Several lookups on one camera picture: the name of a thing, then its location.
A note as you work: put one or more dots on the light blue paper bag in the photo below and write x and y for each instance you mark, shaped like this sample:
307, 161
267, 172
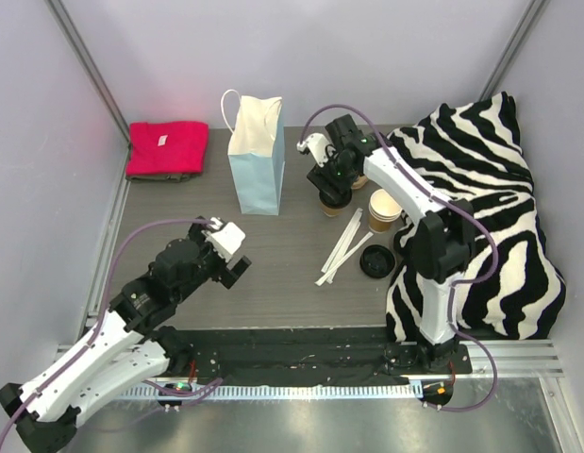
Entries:
256, 150

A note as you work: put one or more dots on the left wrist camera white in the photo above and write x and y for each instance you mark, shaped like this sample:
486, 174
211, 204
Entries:
225, 237

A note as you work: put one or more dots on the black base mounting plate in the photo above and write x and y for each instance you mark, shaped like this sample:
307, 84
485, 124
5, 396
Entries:
309, 357

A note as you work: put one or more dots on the stack of black lids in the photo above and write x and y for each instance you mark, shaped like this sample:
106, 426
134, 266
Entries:
377, 261

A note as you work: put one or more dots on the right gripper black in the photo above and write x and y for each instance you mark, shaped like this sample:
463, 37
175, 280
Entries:
326, 180

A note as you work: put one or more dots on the stack of paper cups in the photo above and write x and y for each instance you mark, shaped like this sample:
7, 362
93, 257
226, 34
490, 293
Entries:
383, 211

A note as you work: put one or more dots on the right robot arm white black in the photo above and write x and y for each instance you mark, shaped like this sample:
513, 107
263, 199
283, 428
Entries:
444, 240

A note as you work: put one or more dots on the white slotted cable duct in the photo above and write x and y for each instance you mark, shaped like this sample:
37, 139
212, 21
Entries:
265, 393

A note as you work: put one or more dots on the zebra pattern blanket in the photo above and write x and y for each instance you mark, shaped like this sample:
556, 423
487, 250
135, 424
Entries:
474, 153

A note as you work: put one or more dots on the black coffee cup lid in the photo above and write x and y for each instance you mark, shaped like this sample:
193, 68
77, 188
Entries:
337, 202

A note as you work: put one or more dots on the corner metal post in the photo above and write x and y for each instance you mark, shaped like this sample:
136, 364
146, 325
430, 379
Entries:
71, 34
518, 37

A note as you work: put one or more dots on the brown cardboard cup carrier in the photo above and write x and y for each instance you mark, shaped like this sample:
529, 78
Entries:
359, 182

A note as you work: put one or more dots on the left corner metal post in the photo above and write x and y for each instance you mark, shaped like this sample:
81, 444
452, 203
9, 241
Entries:
71, 34

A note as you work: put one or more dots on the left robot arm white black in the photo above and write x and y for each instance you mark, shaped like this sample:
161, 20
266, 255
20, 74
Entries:
129, 342

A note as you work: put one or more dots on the right corner metal post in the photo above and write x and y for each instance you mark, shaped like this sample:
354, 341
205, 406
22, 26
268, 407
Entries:
518, 37

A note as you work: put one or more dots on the aluminium frame rail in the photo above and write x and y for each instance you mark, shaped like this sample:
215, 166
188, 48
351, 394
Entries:
516, 359

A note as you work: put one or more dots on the brown paper coffee cup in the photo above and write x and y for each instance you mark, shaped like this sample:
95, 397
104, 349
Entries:
332, 210

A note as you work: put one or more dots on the red folded cloth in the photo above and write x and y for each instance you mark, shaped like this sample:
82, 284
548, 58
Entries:
167, 149

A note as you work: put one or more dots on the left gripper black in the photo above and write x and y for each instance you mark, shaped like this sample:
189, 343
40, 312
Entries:
226, 272

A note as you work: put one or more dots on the olive cloth under red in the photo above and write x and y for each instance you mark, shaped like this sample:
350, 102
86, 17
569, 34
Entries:
170, 178

